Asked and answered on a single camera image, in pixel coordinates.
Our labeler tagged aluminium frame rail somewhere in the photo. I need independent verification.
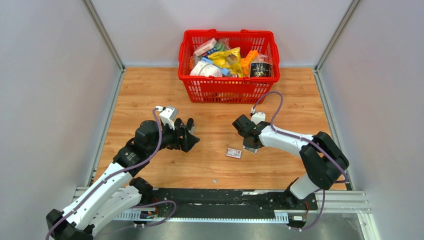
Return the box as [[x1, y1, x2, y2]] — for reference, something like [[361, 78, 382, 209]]
[[70, 186, 372, 223]]

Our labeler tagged orange package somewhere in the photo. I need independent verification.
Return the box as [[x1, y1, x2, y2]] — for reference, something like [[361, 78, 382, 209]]
[[240, 50, 259, 77]]

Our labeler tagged yellow snack bag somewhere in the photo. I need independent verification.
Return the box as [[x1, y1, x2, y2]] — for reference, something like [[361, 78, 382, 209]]
[[207, 47, 245, 78]]

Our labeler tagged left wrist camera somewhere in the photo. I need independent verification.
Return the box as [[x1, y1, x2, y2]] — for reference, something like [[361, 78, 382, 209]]
[[156, 105, 179, 130]]

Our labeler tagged white round package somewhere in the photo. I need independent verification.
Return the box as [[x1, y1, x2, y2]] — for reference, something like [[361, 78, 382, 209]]
[[189, 60, 223, 77]]

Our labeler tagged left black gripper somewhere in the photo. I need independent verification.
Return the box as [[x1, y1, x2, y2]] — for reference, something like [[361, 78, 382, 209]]
[[147, 120, 200, 156]]

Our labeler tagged grey staple strip box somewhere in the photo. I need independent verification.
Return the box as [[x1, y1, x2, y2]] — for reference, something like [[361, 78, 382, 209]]
[[243, 146, 259, 154]]

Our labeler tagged red white staple box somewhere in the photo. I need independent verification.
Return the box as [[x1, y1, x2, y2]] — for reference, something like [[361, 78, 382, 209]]
[[225, 148, 242, 159]]

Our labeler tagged grey and black stapler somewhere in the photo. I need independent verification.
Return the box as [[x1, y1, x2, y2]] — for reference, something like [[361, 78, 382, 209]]
[[186, 118, 196, 135]]

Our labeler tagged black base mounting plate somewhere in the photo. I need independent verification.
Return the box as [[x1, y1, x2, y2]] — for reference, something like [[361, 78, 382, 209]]
[[139, 188, 318, 219]]

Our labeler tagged black can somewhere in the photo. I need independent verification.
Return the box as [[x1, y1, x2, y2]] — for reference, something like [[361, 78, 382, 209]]
[[249, 61, 272, 78]]

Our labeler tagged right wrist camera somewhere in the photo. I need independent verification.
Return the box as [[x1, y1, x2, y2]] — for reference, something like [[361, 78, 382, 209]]
[[250, 107, 266, 125]]

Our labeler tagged white pink box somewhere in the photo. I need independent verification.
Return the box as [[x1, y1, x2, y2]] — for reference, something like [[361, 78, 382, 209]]
[[193, 38, 217, 57]]

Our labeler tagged red plastic shopping basket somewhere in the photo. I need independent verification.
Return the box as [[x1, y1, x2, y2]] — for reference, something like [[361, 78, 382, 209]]
[[177, 29, 281, 104]]

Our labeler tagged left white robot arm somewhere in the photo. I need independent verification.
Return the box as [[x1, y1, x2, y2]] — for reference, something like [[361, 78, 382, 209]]
[[45, 118, 200, 240]]

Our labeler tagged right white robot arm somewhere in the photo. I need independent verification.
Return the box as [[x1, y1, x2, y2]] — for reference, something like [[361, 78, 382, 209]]
[[232, 114, 350, 210]]

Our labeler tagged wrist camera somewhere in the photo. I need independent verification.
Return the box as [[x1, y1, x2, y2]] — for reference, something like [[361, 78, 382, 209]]
[[156, 105, 179, 130], [250, 107, 266, 125]]

